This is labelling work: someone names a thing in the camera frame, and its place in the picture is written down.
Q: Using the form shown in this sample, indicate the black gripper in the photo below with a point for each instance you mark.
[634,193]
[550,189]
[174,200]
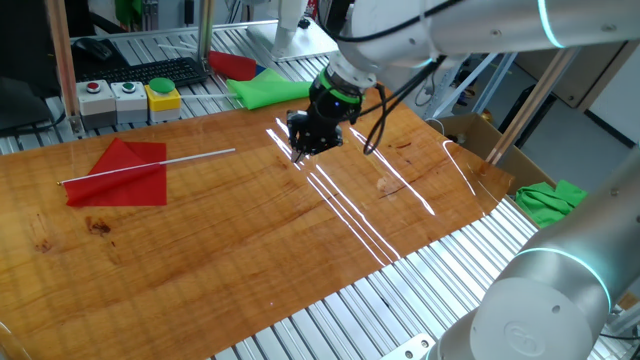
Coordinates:
[332,107]

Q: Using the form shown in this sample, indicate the red flag with white stick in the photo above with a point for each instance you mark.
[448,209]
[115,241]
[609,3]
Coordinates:
[130,185]

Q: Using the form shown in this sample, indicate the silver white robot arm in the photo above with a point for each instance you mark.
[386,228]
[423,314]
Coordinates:
[550,300]

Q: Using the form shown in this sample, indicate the red and blue flag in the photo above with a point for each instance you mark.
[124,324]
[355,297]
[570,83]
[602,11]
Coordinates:
[232,65]

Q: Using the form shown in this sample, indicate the green cloth on rollers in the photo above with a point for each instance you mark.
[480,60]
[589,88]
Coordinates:
[270,90]

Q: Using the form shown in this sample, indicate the wood grain table mat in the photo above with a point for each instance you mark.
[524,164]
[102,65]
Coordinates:
[200,240]

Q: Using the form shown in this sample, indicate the yellow box green mushroom button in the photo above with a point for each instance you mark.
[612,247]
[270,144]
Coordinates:
[162,102]

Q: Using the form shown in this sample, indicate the brown cardboard box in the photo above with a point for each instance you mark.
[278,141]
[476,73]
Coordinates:
[480,135]

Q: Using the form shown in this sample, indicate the black keyboard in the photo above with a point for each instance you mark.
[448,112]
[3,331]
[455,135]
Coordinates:
[150,72]

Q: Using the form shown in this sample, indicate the grey box with green button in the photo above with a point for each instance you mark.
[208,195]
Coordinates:
[130,105]

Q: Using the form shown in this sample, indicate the grey box with red button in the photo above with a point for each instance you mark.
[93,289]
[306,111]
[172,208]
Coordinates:
[97,107]

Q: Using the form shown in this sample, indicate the hanging green cloth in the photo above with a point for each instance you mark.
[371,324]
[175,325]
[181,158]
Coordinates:
[127,10]

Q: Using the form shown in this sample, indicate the black computer mouse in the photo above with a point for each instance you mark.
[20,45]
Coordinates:
[92,48]

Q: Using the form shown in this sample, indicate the crumpled green cloth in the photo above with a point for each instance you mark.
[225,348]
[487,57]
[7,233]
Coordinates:
[545,202]

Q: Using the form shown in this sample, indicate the brown wooden cabinet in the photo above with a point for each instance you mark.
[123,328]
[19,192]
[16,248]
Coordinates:
[590,75]

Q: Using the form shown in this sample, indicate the black monitor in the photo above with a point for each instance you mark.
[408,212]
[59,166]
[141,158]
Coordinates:
[25,50]

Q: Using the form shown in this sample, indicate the white metal shelf frame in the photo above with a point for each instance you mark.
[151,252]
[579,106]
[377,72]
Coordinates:
[450,85]

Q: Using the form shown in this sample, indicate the upright aluminium post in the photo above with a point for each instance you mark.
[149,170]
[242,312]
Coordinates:
[206,30]

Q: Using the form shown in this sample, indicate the copper coloured frame post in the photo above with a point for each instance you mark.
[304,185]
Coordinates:
[62,60]
[530,105]

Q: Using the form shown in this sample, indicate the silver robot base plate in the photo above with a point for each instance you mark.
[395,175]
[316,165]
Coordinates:
[410,350]

